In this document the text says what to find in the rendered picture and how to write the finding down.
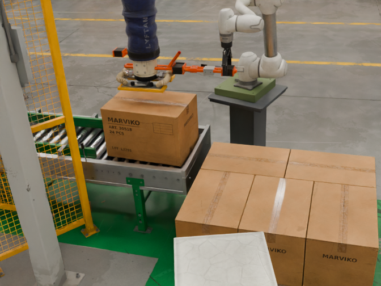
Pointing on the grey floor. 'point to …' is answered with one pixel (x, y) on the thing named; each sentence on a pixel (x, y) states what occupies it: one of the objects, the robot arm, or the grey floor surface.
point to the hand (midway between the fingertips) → (227, 70)
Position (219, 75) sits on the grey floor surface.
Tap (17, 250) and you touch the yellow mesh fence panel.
